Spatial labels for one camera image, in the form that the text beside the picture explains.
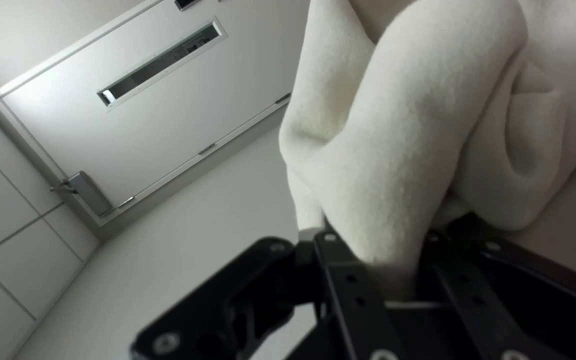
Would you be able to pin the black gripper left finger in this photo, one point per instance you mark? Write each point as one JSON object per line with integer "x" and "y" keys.
{"x": 249, "y": 292}

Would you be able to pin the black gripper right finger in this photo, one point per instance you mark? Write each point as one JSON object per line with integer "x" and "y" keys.
{"x": 535, "y": 307}

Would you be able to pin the white cloth towel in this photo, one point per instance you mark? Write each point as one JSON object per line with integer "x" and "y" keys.
{"x": 409, "y": 133}

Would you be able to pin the grey door closer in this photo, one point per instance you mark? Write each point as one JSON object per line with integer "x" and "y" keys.
{"x": 89, "y": 192}

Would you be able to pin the white drawer cabinet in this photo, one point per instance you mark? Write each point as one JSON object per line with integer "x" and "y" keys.
{"x": 188, "y": 112}

